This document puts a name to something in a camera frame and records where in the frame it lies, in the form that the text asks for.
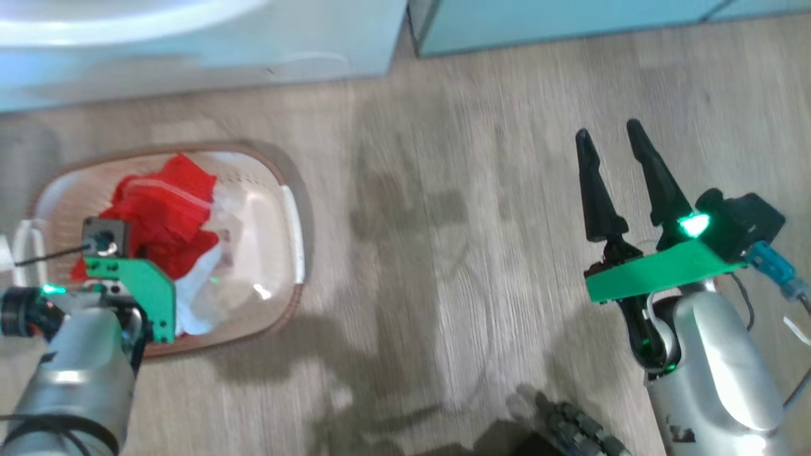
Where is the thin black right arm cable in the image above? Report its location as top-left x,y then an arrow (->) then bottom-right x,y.
729,272 -> 756,331

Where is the white perforated laundry basket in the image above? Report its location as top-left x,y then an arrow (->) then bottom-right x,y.
13,141 -> 306,358

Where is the blue right camera cable plug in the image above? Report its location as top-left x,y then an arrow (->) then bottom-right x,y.
743,242 -> 811,303

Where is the pale green cabinet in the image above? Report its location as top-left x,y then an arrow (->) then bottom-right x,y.
703,0 -> 811,23
409,0 -> 811,59

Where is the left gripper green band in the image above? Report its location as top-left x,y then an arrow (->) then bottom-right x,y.
82,256 -> 177,344

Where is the white front-load washing machine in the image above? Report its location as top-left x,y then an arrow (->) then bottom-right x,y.
0,0 -> 407,115

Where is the white garment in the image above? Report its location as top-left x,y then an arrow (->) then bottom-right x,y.
174,184 -> 254,336

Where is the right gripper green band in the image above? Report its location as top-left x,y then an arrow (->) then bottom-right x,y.
575,119 -> 750,305

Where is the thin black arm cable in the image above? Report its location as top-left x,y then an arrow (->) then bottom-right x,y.
13,244 -> 89,267
729,272 -> 756,331

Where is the black ribbed cable conduit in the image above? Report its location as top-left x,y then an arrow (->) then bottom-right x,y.
507,391 -> 634,456

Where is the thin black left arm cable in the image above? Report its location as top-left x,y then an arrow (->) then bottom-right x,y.
13,244 -> 89,267

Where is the red garment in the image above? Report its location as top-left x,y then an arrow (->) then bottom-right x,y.
71,154 -> 219,282

